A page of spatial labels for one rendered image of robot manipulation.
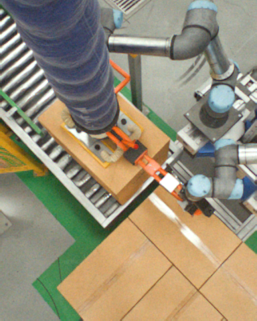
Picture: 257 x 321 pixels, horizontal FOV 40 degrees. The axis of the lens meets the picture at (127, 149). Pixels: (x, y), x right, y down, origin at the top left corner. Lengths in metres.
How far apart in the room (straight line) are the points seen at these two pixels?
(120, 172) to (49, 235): 1.26
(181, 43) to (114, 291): 1.49
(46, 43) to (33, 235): 2.12
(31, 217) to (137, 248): 1.04
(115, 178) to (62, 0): 1.08
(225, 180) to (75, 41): 0.70
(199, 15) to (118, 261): 1.48
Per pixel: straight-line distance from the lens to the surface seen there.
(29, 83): 2.65
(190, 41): 1.39
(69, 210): 2.86
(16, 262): 2.96
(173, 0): 3.61
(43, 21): 0.89
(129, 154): 1.64
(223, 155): 1.32
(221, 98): 1.70
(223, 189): 1.29
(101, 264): 2.25
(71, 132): 1.84
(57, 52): 1.00
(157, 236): 2.24
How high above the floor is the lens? 2.78
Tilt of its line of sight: 73 degrees down
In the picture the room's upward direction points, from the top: 10 degrees counter-clockwise
